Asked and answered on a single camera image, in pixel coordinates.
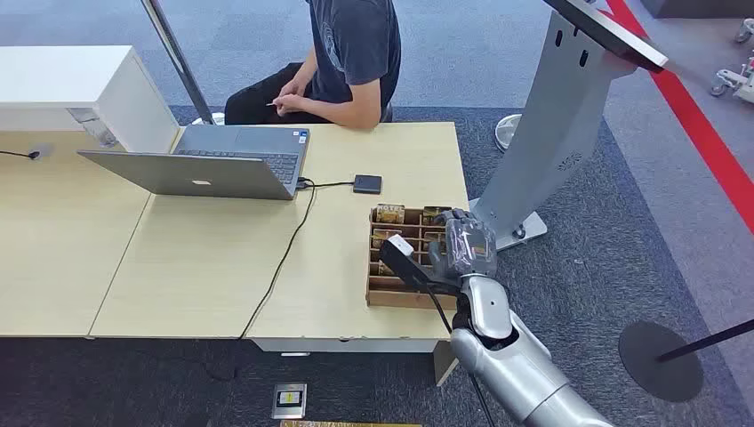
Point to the person's left hand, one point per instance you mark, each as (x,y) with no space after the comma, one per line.
(290,105)

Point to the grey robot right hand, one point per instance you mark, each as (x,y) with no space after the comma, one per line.
(471,247)

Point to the person's right hand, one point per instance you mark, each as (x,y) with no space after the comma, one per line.
(293,88)

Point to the hotel key card autumn print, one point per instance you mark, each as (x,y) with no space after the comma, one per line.
(390,213)
(386,237)
(385,269)
(435,215)

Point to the person's right forearm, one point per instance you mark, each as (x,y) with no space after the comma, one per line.
(306,70)

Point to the person's left forearm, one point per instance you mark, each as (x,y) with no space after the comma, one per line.
(339,112)

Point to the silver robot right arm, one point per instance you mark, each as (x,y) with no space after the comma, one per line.
(518,365)

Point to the person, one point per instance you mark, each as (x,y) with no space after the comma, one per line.
(359,41)

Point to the wooden card sorting box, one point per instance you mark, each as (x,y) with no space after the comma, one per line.
(400,297)

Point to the grey metal pole stand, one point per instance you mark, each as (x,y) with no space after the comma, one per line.
(177,59)

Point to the round white floor base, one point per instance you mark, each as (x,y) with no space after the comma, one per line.
(505,132)

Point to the beige desk leg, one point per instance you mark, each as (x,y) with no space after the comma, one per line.
(445,365)

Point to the grey laptop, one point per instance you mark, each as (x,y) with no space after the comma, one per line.
(188,174)

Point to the silver kiosk stand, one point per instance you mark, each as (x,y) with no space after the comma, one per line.
(554,135)

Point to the white cabinet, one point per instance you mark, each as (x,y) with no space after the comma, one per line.
(59,76)

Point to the silver floor outlet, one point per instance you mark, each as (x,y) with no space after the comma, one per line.
(289,401)

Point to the black kiosk screen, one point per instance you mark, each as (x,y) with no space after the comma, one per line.
(612,32)

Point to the grey caster wheel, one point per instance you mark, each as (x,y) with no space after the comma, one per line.
(744,30)

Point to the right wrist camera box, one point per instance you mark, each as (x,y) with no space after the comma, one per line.
(403,259)

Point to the black stanchion post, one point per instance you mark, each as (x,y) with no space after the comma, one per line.
(660,362)

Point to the white wheeled cart frame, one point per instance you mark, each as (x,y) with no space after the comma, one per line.
(736,79)

